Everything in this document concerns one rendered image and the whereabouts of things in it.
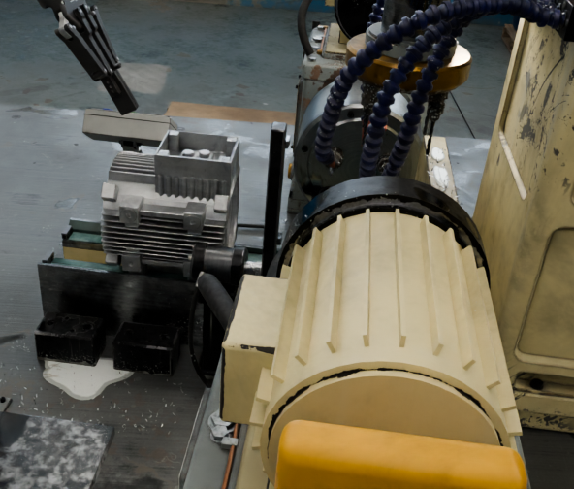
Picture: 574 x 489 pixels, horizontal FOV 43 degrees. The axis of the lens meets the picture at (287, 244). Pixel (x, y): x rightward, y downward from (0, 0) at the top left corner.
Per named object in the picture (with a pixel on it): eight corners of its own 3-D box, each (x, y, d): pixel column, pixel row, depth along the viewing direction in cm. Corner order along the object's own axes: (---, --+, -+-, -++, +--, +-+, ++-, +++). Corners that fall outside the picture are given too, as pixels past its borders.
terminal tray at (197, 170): (239, 175, 125) (239, 136, 122) (229, 205, 116) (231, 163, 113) (169, 168, 126) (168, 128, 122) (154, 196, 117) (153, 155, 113)
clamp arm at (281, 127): (278, 277, 114) (292, 122, 101) (276, 287, 111) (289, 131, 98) (256, 274, 114) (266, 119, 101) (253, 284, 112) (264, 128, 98)
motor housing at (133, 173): (238, 239, 137) (242, 145, 127) (222, 298, 121) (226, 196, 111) (132, 227, 138) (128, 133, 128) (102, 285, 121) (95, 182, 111)
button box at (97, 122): (175, 148, 149) (178, 123, 149) (168, 142, 141) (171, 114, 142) (92, 140, 149) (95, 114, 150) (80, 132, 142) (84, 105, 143)
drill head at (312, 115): (407, 162, 173) (427, 58, 160) (414, 242, 142) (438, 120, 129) (302, 150, 174) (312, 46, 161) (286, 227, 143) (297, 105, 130)
